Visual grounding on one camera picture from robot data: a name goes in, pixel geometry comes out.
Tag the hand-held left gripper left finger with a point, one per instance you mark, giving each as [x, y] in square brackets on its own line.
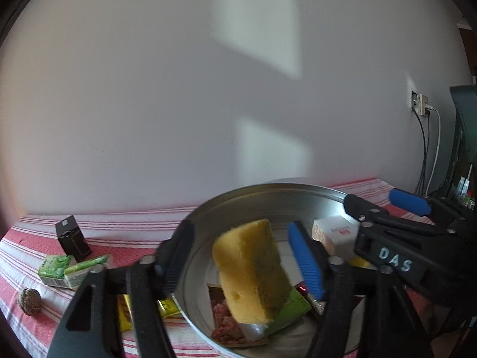
[175, 261]

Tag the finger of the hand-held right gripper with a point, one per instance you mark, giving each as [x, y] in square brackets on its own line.
[408, 201]
[367, 209]

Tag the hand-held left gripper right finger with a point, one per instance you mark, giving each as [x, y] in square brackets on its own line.
[305, 261]

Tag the small white box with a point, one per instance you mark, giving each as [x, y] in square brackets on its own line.
[335, 235]

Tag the small green snack packet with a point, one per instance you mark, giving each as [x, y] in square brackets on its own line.
[294, 305]

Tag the yellow sponge green scouring side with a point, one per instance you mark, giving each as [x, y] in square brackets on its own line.
[242, 261]

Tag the round metal cookie tin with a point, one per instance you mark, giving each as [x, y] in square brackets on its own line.
[261, 201]

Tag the brown snack packet pink picture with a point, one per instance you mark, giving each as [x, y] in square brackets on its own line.
[223, 320]

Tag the black box with white label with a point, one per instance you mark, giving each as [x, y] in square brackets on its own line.
[72, 238]

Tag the dark cluttered side table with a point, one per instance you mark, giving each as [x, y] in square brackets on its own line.
[462, 201]

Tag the black monitor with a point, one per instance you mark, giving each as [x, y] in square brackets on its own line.
[465, 119]

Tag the red striped tablecloth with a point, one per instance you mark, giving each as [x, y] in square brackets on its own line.
[33, 335]

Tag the white wall socket with plugs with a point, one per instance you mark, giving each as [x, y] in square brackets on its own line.
[421, 103]

